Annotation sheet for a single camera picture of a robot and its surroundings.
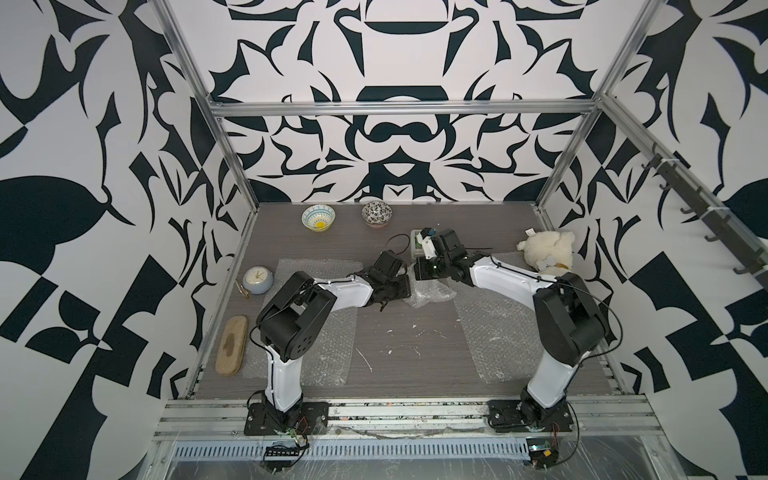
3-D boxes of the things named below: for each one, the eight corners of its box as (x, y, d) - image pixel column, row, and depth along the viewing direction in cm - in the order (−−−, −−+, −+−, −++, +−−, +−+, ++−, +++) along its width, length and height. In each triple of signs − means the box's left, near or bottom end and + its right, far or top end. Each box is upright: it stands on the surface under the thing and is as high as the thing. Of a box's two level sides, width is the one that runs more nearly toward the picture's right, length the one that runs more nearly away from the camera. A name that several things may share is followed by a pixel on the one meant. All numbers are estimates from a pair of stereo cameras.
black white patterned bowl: (375, 231, 113) (375, 224, 110) (358, 216, 118) (357, 209, 115) (395, 217, 118) (396, 210, 114) (377, 203, 122) (377, 196, 119)
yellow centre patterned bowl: (300, 223, 116) (297, 214, 112) (319, 207, 121) (317, 199, 117) (319, 236, 111) (317, 228, 108) (339, 220, 117) (338, 211, 113)
